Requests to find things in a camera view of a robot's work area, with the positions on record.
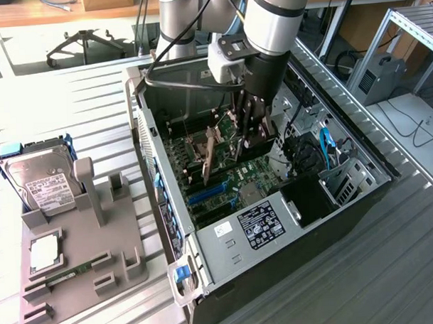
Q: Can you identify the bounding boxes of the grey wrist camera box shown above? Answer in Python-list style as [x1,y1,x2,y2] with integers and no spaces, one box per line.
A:
[206,34,262,85]

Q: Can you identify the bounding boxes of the black wire bundle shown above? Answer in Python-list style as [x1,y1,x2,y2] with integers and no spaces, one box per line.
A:
[282,134,324,178]

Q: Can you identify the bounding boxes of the light blue slot latch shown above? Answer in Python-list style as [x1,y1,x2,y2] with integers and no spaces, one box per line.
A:
[153,173,163,203]

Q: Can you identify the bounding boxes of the green motherboard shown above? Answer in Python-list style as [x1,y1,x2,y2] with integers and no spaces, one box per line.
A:
[160,104,289,232]

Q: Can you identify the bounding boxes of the green RAM stick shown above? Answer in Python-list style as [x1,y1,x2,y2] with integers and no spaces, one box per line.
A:
[45,261,94,286]

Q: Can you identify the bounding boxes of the blue cable on desk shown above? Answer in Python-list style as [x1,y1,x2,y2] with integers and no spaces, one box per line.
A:
[38,0,79,14]

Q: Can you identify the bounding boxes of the blue case latch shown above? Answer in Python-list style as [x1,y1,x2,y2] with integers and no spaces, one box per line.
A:
[173,264,190,284]

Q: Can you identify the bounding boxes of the installed black RAM stick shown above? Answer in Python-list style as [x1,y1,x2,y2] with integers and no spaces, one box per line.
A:
[184,152,240,185]

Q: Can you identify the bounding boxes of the metal disk bay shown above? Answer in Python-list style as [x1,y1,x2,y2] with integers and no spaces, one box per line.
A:
[317,156,378,210]

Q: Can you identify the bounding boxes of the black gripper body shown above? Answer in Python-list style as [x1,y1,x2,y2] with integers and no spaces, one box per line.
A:
[241,49,294,109]

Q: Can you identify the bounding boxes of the thin black cable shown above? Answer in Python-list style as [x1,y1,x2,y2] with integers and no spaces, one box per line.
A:
[376,97,433,151]

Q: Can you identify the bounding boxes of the white sticker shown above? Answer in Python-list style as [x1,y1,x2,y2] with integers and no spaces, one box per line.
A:
[213,220,233,238]

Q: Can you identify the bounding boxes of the silver CPU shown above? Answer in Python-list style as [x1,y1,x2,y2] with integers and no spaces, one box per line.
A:
[28,234,64,273]

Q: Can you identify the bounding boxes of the metal socket cover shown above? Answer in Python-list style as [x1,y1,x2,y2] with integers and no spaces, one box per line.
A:
[213,109,240,144]

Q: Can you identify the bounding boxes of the brown box on desk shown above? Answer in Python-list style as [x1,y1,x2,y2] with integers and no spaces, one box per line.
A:
[83,0,134,11]

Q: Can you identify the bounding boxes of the blue disk caddy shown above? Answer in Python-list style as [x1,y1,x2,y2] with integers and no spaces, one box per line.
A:
[0,133,80,213]

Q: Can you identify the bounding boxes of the black power supply label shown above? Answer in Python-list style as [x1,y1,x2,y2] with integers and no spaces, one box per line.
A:
[236,200,288,252]

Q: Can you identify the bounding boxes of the coiled black cable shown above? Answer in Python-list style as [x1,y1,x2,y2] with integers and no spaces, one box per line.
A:
[334,49,359,77]

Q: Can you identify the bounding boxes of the blue SATA wire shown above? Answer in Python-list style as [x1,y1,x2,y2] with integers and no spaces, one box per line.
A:
[318,126,338,172]

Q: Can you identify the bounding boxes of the black office chair base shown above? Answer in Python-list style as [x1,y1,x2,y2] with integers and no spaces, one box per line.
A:
[43,26,127,68]

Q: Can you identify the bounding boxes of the silver chipset heatsink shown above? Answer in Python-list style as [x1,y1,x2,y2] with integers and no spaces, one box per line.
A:
[238,183,266,207]

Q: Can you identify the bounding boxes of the grey parts rack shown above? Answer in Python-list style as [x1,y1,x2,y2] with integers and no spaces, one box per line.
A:
[12,153,152,324]

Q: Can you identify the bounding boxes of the silver hard disk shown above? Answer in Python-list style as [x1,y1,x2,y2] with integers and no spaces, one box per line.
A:
[0,144,80,219]

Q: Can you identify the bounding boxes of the CPU socket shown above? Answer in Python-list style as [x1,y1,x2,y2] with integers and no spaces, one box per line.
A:
[188,132,212,161]

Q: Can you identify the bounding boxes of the long wooden desk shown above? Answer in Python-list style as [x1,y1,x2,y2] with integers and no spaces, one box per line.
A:
[0,0,162,29]

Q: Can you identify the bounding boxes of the grey machine box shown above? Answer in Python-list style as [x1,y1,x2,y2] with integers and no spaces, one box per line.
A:
[354,51,410,107]

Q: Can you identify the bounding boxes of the long blue expansion slot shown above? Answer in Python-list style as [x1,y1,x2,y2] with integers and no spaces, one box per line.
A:
[187,180,230,206]

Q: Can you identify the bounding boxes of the thick black camera cable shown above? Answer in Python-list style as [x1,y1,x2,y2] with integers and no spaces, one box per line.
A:
[141,0,247,96]

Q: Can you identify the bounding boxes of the metal drive cage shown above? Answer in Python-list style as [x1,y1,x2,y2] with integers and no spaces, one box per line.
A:
[265,54,332,141]

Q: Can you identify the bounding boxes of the aluminium profile frame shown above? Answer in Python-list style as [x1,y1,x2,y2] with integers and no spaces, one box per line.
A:
[342,4,433,98]

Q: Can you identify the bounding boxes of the open grey PC case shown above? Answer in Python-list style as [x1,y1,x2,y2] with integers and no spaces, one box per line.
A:
[121,27,407,324]

